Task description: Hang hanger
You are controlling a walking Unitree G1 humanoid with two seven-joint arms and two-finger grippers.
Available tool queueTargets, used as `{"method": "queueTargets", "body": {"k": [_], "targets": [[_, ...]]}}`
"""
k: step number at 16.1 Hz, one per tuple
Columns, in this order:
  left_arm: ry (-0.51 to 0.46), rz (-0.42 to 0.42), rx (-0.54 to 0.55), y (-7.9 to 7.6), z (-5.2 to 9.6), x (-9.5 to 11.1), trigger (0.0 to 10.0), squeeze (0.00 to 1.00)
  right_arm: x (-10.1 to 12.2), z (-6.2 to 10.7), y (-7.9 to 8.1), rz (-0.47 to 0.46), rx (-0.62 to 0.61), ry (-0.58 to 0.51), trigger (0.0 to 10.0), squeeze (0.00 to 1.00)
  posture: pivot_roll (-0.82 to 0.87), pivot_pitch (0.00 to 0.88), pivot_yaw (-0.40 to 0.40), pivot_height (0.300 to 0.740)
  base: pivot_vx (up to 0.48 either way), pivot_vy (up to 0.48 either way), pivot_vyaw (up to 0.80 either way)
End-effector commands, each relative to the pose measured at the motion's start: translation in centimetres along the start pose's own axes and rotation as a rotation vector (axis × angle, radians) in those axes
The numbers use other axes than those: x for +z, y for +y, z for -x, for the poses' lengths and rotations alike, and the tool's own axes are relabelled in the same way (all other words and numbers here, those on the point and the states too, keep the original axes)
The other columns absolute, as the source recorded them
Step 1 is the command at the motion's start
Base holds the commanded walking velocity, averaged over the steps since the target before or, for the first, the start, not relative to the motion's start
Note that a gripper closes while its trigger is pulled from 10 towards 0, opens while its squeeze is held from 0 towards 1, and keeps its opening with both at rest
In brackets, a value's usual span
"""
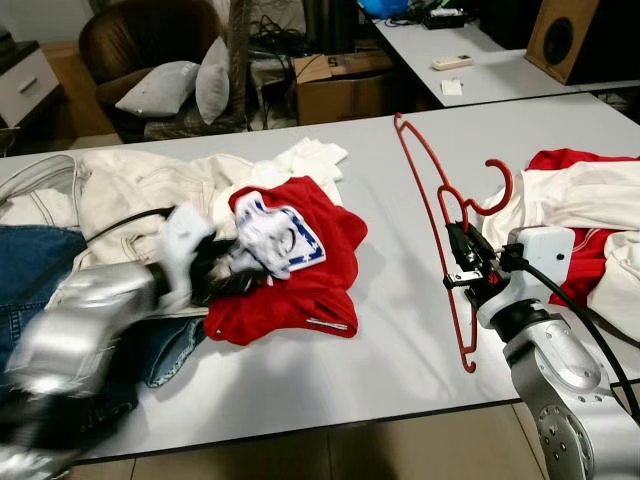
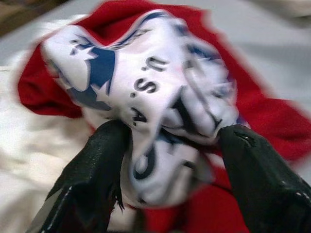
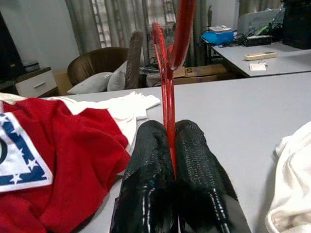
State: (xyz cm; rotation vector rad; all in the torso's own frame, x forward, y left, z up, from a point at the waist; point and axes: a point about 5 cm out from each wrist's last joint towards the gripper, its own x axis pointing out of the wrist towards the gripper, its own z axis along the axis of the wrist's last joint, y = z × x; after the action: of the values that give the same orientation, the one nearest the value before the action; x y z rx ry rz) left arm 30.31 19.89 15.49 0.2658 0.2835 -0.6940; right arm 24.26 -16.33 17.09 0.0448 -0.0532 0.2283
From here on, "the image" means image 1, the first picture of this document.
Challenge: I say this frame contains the red plastic hanger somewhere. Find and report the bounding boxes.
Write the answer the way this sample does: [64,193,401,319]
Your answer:
[393,112,515,374]

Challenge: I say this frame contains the red printed t-shirt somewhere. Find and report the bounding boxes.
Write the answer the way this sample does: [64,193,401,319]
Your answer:
[203,175,369,347]

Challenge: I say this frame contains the red garment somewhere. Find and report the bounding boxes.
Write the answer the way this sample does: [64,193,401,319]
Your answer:
[525,148,640,306]

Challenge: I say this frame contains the cream jacket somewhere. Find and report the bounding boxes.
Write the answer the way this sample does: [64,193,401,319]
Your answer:
[0,148,301,306]

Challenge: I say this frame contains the cream garment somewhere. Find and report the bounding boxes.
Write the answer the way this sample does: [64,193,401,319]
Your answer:
[480,165,640,341]

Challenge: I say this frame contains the white t-shirt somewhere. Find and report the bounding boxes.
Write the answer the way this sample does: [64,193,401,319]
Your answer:
[265,137,349,191]

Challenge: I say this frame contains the white desk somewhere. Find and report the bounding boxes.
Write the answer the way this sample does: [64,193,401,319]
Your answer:
[372,15,640,109]

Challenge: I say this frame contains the blue jeans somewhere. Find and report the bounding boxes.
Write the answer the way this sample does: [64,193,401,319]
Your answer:
[0,225,208,421]

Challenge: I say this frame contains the white remote control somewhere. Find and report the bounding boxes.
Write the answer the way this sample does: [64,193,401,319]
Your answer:
[431,56,474,72]

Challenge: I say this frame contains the open cardboard box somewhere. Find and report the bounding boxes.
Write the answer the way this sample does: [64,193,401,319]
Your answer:
[292,48,401,127]

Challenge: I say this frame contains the grey pillow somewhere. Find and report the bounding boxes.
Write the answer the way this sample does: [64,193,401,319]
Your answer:
[195,37,232,126]
[115,60,201,119]

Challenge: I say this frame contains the wooden loudspeaker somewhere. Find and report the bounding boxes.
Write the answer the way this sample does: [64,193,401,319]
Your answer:
[525,0,640,87]

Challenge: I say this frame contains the black electronic device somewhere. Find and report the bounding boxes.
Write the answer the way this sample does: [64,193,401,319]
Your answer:
[418,5,471,29]

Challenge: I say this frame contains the blue bag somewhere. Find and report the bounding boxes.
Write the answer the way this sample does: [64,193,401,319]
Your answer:
[358,0,403,19]

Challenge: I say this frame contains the brown armchair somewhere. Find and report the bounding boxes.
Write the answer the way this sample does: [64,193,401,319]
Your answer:
[78,0,251,141]

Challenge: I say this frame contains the white drawer unit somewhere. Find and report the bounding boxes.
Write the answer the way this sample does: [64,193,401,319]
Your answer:
[0,40,61,129]

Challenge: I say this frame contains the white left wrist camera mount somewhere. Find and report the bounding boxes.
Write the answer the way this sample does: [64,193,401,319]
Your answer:
[155,205,216,306]

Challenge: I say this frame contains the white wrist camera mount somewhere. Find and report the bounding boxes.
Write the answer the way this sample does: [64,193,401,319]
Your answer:
[155,205,216,306]
[478,227,576,331]

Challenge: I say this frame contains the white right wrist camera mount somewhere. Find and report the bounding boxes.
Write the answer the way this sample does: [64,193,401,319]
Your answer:
[478,227,576,331]

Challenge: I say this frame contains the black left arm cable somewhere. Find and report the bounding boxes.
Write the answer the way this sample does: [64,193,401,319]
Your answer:
[85,207,176,246]

